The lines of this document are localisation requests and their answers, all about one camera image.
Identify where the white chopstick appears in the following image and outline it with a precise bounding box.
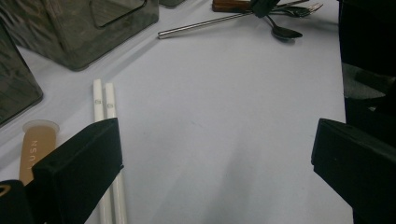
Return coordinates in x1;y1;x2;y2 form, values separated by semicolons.
92;78;114;224
104;82;129;224

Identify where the dark metal spoon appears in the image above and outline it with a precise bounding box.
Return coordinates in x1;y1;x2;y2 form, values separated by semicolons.
263;14;304;42

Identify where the dark transparent plastic bin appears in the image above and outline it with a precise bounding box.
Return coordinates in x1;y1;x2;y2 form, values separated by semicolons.
0;0;161;72
0;22;44;127
159;0;188;8

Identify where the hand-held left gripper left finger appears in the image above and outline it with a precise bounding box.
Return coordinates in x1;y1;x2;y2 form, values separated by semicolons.
32;117;124;224

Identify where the white table cover board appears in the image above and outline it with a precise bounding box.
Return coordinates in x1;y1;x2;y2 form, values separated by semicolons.
0;0;354;224

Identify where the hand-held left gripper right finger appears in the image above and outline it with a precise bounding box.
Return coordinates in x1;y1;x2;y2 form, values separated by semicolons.
311;118;396;224

